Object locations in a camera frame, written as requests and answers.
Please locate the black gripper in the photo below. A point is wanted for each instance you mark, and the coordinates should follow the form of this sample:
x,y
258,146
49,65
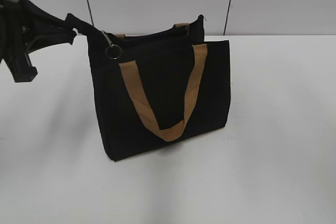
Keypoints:
x,y
15,53

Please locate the black canvas tote bag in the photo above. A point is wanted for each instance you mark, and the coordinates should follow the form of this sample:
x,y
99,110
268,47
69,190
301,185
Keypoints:
x,y
156,90

